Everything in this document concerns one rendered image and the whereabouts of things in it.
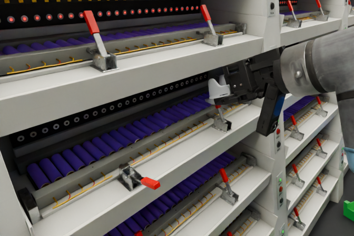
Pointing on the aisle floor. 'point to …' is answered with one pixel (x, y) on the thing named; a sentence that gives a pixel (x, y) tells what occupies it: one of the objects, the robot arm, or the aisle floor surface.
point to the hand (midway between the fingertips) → (212, 101)
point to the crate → (348, 209)
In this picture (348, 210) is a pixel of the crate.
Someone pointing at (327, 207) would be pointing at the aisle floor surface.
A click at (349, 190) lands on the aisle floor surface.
